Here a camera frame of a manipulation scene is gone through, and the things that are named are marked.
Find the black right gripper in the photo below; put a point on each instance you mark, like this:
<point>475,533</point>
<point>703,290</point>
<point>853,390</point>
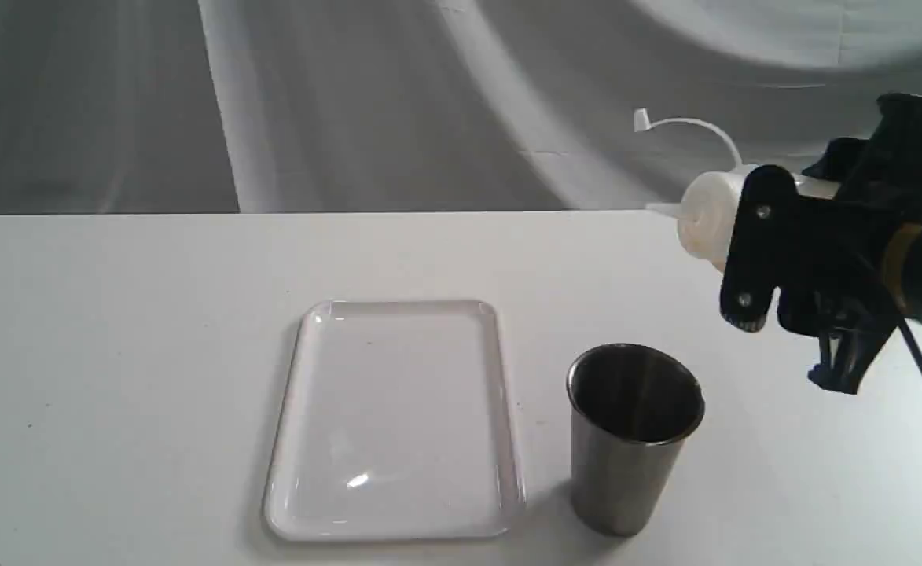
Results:
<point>827,252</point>

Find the clear squeeze bottle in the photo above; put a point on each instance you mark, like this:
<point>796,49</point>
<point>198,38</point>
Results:
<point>705,215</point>

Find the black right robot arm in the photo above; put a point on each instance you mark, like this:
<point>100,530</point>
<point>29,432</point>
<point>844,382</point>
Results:
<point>900,260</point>

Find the stainless steel cup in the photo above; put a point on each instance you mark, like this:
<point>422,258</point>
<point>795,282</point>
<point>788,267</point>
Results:
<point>632,409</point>

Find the white plastic tray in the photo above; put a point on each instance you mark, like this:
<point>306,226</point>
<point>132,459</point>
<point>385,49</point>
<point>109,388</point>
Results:
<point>395,426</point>

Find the grey fabric backdrop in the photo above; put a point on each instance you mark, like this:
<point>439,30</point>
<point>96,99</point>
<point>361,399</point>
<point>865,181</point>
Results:
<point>264,107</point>

